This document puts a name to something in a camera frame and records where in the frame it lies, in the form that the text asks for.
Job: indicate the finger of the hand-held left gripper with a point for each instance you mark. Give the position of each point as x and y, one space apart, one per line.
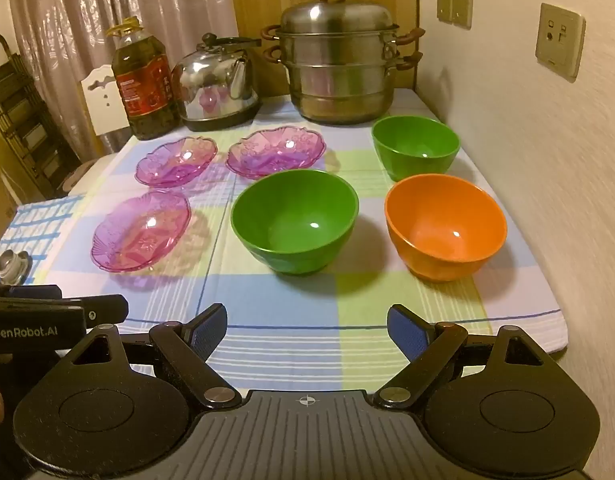
105 308
32 291

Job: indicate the blue white checked towel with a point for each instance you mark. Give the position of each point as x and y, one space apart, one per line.
42 225

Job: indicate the checked tablecloth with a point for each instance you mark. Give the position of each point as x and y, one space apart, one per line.
297 305

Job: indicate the beige wall switch plate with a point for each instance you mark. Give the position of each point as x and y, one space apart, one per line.
444 2
462 7

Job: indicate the purple glass dish front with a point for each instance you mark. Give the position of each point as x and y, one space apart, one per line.
140 232

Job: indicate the cooking oil bottle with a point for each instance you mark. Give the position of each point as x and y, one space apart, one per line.
145 90

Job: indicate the metal knob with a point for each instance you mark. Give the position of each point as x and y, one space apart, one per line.
11 262

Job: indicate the black folding rack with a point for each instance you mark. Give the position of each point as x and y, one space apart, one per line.
27 125

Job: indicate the small green bowl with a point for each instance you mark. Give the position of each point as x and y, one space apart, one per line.
415 142

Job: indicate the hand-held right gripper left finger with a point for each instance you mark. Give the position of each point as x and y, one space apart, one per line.
207 331

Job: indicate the orange bowl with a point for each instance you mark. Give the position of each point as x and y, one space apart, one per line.
445 225

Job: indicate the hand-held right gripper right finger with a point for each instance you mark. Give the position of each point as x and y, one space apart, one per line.
406 332

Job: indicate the steel steamer pot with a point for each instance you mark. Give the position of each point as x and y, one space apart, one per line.
340 70

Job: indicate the steel kettle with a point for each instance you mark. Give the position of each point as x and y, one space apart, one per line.
215 90

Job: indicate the beige wall socket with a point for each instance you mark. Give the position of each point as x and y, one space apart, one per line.
560 40

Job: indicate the white chair back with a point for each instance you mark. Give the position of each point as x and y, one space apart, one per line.
105 105

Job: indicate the pale curtain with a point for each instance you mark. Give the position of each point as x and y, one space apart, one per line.
77 10

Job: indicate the purple glass dish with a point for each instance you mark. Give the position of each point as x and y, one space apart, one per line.
140 232
275 152
175 160

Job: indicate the large green bowl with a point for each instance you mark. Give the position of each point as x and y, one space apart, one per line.
292 220

